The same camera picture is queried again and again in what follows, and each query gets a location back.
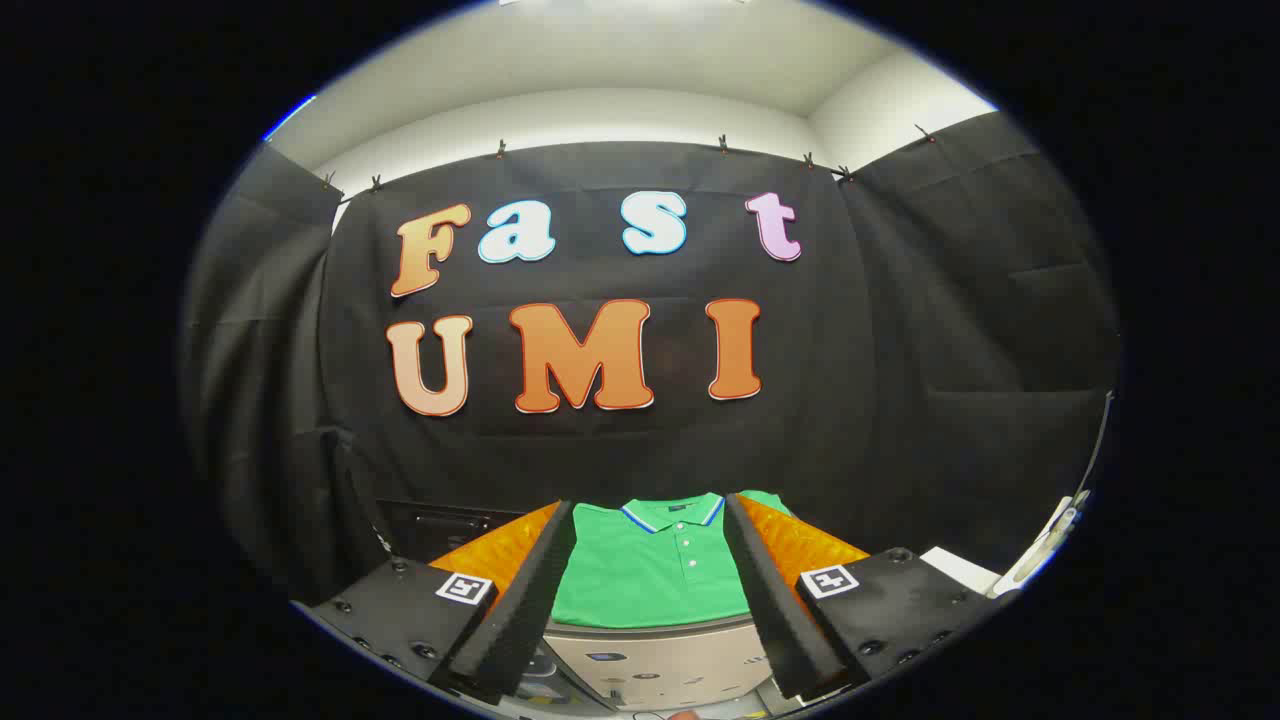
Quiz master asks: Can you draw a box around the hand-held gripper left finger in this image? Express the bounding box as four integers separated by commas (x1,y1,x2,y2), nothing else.
295,500,579,706

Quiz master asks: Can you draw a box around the black backdrop cloth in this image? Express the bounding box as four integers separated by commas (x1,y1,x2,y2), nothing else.
180,110,1121,606

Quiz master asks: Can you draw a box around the white paper sheet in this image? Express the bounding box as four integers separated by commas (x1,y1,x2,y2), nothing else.
918,545,1003,598

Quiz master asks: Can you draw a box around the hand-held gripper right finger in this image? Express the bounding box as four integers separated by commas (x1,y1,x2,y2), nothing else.
722,492,1006,701

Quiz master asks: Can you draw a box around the green polo shirt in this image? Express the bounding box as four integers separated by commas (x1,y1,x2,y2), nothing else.
550,490,791,629

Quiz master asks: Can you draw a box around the white printed card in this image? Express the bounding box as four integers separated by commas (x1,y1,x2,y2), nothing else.
990,490,1093,601

